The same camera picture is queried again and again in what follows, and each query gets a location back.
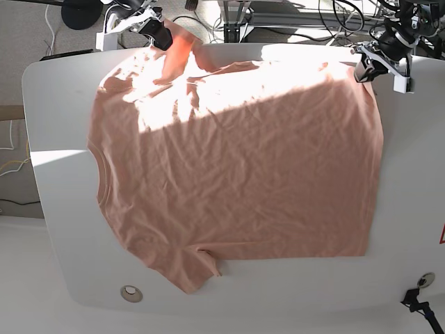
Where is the black round base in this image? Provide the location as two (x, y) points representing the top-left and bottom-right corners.
(61, 0), (103, 30)

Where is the metal table grommet right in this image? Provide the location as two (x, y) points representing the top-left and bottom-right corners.
(417, 272), (435, 289)

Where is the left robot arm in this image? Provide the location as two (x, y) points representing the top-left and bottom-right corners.
(353, 1), (444, 93)

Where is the metal table grommet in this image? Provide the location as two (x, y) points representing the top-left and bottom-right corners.
(417, 272), (435, 289)
(120, 285), (143, 303)

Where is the metal table grommet left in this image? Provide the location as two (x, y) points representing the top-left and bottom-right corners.
(120, 285), (143, 303)

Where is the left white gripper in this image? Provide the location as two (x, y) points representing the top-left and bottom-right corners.
(350, 43), (414, 93)

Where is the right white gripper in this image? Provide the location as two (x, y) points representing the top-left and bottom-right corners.
(95, 6), (173, 51)

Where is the salmon pink T-shirt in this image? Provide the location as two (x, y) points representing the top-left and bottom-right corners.
(88, 24), (384, 294)

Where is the yellow cable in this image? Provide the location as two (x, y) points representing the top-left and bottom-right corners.
(0, 138), (32, 177)

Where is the black table clamp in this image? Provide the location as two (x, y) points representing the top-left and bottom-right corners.
(400, 288), (444, 334)

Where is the red warning sticker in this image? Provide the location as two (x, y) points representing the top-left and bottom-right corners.
(439, 225), (445, 244)

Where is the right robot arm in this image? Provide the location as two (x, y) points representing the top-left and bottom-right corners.
(95, 1), (173, 51)

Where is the aluminium frame stand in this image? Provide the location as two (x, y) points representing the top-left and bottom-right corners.
(218, 1), (384, 42)

